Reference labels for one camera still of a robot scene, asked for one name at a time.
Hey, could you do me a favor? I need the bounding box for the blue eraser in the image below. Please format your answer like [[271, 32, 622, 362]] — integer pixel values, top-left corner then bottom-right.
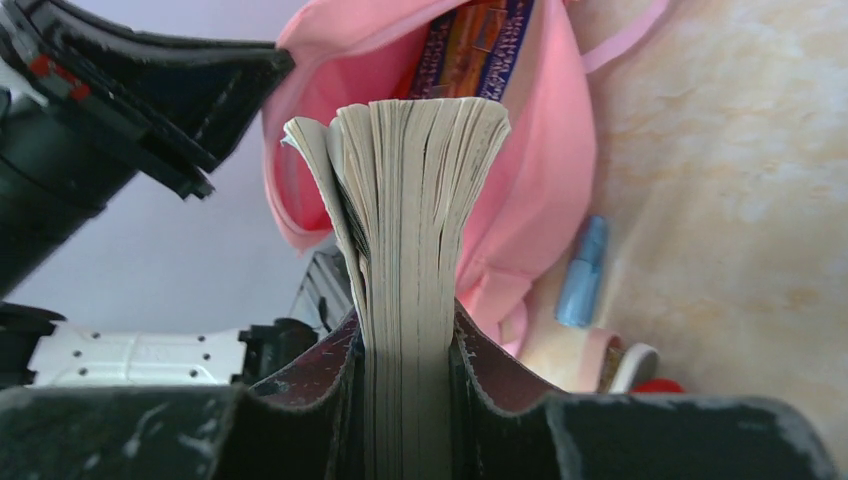
[[555, 215, 608, 328]]

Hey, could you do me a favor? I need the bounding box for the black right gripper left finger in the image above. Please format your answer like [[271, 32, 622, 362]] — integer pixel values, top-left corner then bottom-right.
[[1, 319, 364, 479]]

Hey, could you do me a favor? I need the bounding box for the pink student backpack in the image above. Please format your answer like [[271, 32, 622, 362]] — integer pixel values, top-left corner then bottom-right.
[[262, 1, 667, 355]]

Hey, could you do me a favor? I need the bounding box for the blue treehouse book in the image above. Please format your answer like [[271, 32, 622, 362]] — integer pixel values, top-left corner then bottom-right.
[[393, 0, 534, 101]]

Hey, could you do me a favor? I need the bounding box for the red black stamp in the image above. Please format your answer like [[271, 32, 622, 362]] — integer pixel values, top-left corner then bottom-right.
[[630, 378, 685, 394]]

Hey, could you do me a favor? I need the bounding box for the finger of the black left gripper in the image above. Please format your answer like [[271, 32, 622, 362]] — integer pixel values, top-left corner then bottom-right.
[[13, 1, 295, 198]]

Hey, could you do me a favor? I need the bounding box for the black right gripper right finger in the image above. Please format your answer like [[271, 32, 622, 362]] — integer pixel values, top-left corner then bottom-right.
[[450, 309, 838, 479]]

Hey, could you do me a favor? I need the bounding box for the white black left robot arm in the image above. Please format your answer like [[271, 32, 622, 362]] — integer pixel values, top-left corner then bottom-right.
[[12, 123, 310, 339]]

